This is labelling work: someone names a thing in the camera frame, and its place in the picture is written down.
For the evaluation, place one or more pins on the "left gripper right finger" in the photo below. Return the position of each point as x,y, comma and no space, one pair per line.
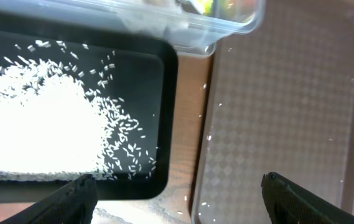
289,203

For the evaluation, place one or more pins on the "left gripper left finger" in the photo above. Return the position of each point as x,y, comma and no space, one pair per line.
72,202

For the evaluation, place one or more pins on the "yellow snack wrapper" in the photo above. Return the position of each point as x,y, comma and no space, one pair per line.
202,7

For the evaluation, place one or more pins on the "rice leftovers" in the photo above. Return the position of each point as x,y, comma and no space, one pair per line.
69,109

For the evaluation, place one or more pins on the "brown serving tray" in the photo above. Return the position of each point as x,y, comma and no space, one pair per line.
281,100

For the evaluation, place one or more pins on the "black bin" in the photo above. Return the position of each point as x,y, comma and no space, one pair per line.
161,76

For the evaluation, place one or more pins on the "clear plastic bin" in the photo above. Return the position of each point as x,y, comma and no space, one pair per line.
190,34

